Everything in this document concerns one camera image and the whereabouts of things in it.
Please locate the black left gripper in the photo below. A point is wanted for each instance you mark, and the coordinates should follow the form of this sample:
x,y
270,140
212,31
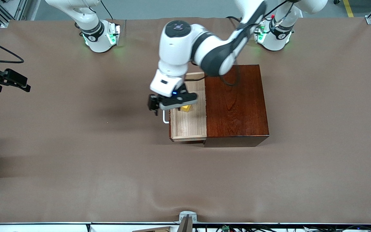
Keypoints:
x,y
153,103

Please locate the yellow cube block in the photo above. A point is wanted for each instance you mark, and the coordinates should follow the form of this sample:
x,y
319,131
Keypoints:
x,y
187,109

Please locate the wooden drawer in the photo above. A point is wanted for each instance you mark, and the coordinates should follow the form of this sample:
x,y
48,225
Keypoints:
x,y
188,125

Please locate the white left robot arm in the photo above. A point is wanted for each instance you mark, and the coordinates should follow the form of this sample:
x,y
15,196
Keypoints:
x,y
175,48

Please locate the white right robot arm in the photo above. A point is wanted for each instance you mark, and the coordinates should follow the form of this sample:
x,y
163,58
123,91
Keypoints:
x,y
92,19

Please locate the dark red-brown wooden cabinet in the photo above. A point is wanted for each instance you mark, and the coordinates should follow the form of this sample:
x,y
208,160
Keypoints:
x,y
237,109

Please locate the large table cover cloth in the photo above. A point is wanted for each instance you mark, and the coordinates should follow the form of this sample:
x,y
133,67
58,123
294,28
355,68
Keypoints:
x,y
108,177

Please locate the brown cardboard piece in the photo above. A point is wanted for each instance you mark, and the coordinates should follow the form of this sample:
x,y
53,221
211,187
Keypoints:
x,y
156,229

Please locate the yellow floor marking tape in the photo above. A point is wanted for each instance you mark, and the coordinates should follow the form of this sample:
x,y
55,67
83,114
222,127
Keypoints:
x,y
348,8

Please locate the aluminium extrusion frame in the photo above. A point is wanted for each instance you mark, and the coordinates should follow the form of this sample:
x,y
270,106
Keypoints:
x,y
2,16

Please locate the grey metal mount bracket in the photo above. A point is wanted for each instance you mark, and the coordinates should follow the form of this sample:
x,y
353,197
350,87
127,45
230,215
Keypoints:
x,y
187,215

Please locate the white table edge rail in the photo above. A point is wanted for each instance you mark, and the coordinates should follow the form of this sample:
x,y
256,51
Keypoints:
x,y
43,228

